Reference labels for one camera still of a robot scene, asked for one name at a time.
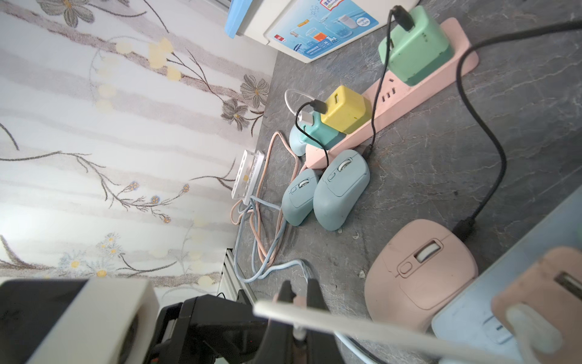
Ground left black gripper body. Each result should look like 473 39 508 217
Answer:
144 295 343 363

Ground white charging cable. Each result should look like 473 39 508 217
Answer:
252 299 524 364

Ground light blue power strip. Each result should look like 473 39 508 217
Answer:
431 188 581 361

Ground peach charger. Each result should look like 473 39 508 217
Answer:
491 247 581 363

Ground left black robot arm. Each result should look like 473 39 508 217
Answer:
1 278 343 363

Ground blue mouse left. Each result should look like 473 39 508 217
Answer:
281 168 322 226

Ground blue mouse right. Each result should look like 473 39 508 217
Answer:
313 150 371 231

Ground blue mouse near strip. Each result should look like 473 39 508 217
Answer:
289 126 307 157

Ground pink mouse left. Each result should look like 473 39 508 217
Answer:
365 219 478 332

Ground white multi socket power strip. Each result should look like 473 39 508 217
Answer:
231 150 265 206

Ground teal charger on pink strip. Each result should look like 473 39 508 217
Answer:
294 112 346 150

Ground yellow charger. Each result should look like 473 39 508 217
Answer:
321 86 372 134

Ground pink power strip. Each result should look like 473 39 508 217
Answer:
305 18 479 169

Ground blue lid storage box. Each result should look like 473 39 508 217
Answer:
224 0 419 64

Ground green charger on pink strip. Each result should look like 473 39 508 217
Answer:
378 5 455 86

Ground light blue power cord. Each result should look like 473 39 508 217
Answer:
232 195 319 285

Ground black cable to pink mouse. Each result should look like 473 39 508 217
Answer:
452 20 582 243

